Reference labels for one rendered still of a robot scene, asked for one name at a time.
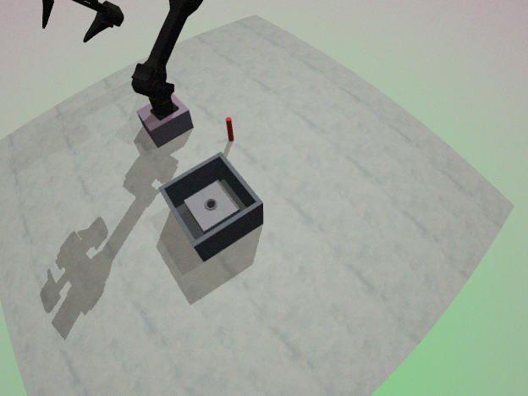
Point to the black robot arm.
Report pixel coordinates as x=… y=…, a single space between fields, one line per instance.
x=149 y=78

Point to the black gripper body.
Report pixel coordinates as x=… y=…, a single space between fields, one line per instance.
x=108 y=11

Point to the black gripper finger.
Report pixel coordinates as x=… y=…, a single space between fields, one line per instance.
x=97 y=26
x=47 y=8

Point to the dark red peg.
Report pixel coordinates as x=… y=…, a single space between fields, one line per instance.
x=230 y=129

